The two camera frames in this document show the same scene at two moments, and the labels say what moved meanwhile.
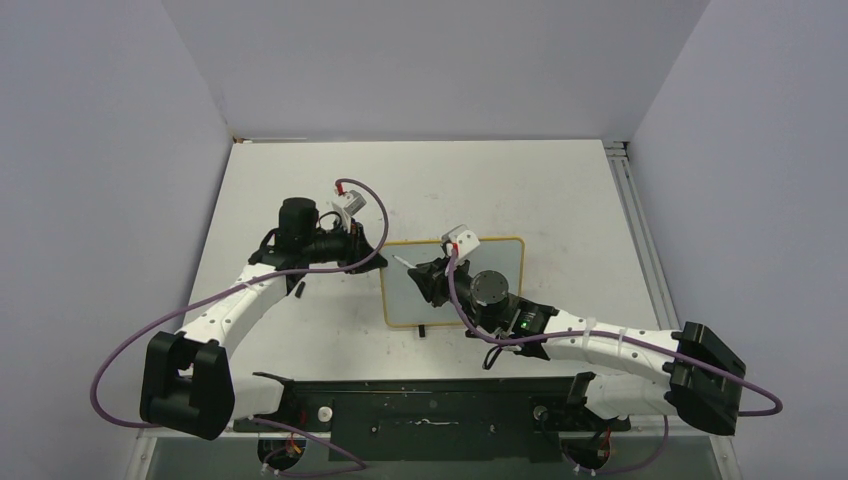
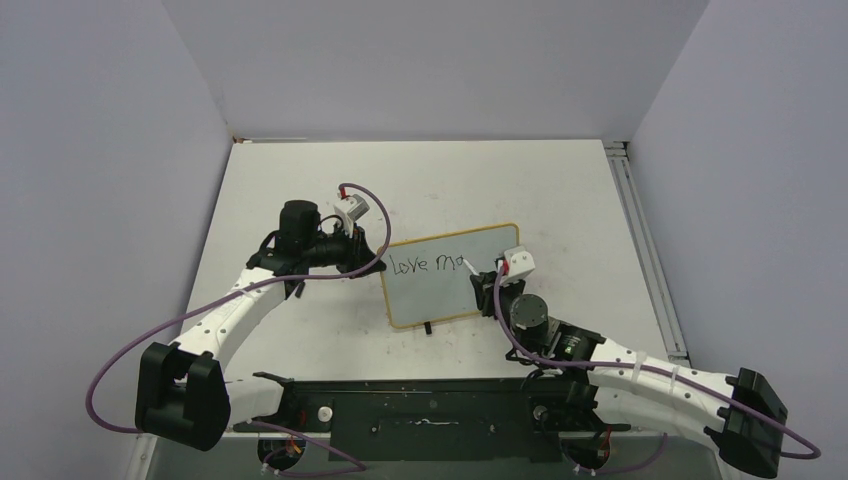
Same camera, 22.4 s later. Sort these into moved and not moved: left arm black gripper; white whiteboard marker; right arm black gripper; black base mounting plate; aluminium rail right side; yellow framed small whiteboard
Moved: white whiteboard marker; right arm black gripper
Not moved: black base mounting plate; left arm black gripper; aluminium rail right side; yellow framed small whiteboard
